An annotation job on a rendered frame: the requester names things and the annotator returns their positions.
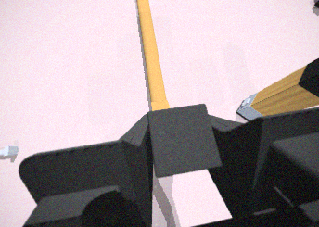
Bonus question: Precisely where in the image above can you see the long scraper with wooden handle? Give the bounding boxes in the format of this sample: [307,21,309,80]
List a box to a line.
[136,0,223,179]

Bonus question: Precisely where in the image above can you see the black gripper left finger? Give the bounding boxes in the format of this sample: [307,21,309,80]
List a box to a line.
[18,114,153,227]

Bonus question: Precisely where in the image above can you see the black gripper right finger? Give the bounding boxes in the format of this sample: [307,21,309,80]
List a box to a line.
[207,107,319,218]

